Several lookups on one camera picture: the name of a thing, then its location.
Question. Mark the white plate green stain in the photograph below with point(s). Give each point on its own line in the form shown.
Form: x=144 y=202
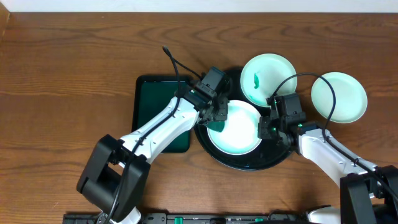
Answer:
x=239 y=135

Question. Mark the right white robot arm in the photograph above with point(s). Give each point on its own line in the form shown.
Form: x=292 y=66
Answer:
x=368 y=193

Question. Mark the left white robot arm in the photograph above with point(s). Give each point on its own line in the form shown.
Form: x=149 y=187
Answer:
x=117 y=170

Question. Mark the green scouring pad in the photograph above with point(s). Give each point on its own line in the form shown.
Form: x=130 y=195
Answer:
x=217 y=126

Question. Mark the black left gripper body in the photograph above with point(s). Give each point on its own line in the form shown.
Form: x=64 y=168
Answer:
x=218 y=109

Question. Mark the light green plate green stain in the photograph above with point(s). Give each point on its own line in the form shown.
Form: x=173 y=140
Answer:
x=262 y=75

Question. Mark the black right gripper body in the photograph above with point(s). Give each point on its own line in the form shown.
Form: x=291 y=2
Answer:
x=272 y=129

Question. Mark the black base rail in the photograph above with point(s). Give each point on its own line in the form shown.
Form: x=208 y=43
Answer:
x=162 y=218

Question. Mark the black rectangular water tray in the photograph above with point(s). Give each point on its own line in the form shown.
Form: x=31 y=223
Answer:
x=152 y=94

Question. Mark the round black tray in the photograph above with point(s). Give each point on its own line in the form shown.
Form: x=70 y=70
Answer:
x=266 y=155

